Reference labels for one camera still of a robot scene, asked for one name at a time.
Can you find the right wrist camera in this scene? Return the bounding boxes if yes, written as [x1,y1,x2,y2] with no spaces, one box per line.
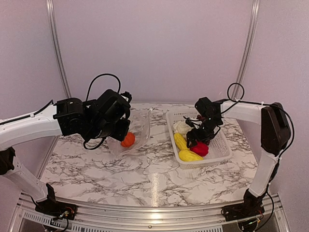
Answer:
[195,97,221,118]

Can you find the dark red toy grapes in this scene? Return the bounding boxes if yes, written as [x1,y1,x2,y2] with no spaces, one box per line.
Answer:
[197,115,205,121]

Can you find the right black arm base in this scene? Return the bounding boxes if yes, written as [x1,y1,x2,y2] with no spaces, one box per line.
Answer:
[221,189,266,221]

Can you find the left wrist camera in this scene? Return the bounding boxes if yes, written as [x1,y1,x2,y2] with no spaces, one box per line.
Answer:
[95,89,132,123]

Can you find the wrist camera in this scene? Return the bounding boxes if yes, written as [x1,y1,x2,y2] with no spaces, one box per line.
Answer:
[195,97,221,118]
[95,89,132,123]

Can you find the yellow toy fruit front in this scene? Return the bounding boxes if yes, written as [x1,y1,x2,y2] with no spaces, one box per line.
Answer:
[178,150,203,162]

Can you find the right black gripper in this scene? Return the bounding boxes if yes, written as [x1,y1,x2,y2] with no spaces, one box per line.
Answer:
[186,116,221,148]

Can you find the right aluminium frame post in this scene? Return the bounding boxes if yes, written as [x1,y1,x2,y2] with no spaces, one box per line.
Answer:
[234,0,261,84]

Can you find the red toy bell pepper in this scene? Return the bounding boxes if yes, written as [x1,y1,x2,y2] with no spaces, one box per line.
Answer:
[190,142,209,157]

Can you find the front aluminium rail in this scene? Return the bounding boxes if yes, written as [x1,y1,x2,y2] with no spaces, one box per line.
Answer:
[7,193,290,232]

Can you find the yellow toy fruit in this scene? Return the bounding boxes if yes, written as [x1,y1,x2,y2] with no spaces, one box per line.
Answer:
[178,150,203,162]
[174,133,189,150]

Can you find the clear zip top bag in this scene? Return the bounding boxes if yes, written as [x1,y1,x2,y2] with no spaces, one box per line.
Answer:
[106,107,153,156]

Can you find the left aluminium frame post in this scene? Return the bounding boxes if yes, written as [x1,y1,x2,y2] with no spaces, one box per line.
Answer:
[46,0,71,98]

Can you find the yellow toy fruit back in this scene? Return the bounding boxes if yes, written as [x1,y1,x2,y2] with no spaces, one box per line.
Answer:
[174,133,189,150]

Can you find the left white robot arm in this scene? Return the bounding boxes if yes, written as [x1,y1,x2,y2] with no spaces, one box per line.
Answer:
[0,94,130,215]

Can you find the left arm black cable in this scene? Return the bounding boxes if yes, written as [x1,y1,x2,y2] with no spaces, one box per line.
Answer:
[0,73,121,150]

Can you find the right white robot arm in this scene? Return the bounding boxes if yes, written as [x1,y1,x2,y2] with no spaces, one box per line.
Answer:
[186,97,291,198]

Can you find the white plastic basket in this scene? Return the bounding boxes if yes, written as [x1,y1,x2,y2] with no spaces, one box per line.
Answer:
[166,108,232,169]

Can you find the aluminium frame post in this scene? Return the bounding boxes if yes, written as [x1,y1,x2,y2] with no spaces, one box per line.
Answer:
[46,0,71,98]
[234,0,261,84]

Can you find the orange toy pumpkin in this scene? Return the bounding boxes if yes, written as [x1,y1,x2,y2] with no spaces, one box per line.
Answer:
[121,132,136,147]

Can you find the white toy cauliflower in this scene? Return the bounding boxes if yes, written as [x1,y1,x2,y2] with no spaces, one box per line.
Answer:
[173,121,192,139]

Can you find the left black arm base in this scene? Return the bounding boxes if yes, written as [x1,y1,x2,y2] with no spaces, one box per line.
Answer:
[32,184,77,220]

